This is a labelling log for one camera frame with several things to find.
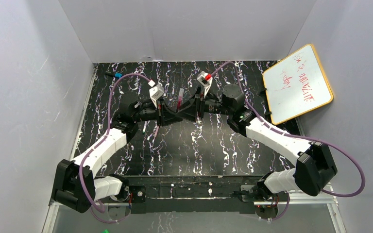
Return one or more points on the blue black marker cap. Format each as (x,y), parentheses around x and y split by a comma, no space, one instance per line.
(114,74)

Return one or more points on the red translucent pen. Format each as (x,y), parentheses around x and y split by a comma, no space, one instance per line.
(180,98)

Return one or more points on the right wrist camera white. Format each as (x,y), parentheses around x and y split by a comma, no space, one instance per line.
(205,79)

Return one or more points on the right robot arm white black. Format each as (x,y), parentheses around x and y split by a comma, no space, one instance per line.
(313,161)

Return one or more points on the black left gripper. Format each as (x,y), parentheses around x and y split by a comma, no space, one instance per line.
(160,114)

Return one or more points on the yellow-framed whiteboard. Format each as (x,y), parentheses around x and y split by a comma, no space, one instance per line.
(296,85)

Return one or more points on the light pink pen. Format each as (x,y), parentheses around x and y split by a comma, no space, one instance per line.
(156,131)

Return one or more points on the metal base rail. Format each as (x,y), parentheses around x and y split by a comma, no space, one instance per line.
(154,194)

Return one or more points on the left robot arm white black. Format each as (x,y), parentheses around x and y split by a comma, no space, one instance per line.
(103,151)

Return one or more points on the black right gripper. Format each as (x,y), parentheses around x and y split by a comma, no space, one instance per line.
(199,107)

